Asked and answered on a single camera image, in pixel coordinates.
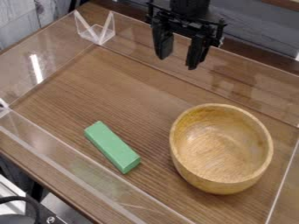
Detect black cable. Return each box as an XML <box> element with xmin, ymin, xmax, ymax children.
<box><xmin>0</xmin><ymin>195</ymin><xmax>43</xmax><ymax>224</ymax></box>

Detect clear acrylic corner bracket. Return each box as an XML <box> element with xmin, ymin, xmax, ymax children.
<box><xmin>74</xmin><ymin>10</ymin><xmax>117</xmax><ymax>46</ymax></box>

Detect brown wooden bowl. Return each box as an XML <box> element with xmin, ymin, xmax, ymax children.
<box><xmin>170</xmin><ymin>103</ymin><xmax>276</xmax><ymax>195</ymax></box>

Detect clear acrylic tray wall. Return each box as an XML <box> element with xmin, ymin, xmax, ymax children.
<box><xmin>0</xmin><ymin>13</ymin><xmax>299</xmax><ymax>224</ymax></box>

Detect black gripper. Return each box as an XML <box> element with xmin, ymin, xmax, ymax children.
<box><xmin>146</xmin><ymin>0</ymin><xmax>228</xmax><ymax>70</ymax></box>

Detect black metal bracket with screw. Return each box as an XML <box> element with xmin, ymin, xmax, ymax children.
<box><xmin>39</xmin><ymin>204</ymin><xmax>69</xmax><ymax>224</ymax></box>

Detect green rectangular block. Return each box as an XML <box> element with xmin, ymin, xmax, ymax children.
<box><xmin>85</xmin><ymin>122</ymin><xmax>142</xmax><ymax>174</ymax></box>

